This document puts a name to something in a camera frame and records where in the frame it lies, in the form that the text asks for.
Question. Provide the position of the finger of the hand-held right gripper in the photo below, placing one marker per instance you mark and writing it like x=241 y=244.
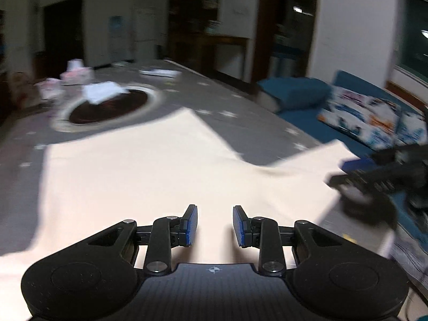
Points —
x=357 y=164
x=367 y=179

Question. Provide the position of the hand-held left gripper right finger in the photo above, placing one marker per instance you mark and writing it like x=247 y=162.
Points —
x=238 y=224

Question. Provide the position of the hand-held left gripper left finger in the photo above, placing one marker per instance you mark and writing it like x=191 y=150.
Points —
x=192 y=223

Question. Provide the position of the cream garment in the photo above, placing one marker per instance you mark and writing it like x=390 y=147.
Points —
x=133 y=174

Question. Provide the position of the butterfly print pillow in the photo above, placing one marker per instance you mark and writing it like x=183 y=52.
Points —
x=361 y=113
x=413 y=128

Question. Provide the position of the blue cushion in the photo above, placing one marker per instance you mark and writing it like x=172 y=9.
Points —
x=294 y=92

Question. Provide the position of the grey star-print tablecloth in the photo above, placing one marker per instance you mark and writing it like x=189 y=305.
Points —
x=200 y=97

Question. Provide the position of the blue chair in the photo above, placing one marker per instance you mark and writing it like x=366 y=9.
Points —
x=282 y=58

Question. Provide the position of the round black induction cooker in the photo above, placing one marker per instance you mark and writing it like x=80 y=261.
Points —
x=110 y=108

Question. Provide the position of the flat white rectangular object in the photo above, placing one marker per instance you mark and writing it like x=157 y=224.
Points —
x=160 y=72

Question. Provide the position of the white crumpled tissue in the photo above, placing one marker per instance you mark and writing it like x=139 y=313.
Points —
x=103 y=92

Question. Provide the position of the brown wooden side table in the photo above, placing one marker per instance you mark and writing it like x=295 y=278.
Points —
x=220 y=41

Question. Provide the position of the pink and white tissue box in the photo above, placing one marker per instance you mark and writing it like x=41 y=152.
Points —
x=76 y=73
x=49 y=88

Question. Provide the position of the white fridge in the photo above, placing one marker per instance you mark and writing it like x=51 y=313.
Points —
x=147 y=33

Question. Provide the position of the water dispenser with blue bottle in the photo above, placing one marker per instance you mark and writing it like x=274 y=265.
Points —
x=117 y=36

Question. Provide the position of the dark wooden shelf cabinet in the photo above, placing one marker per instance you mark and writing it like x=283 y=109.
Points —
x=190 y=13

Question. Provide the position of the dark door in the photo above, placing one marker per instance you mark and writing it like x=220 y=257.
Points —
x=63 y=33

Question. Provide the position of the brown wooden door frame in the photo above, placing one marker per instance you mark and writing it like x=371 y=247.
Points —
x=264 y=23

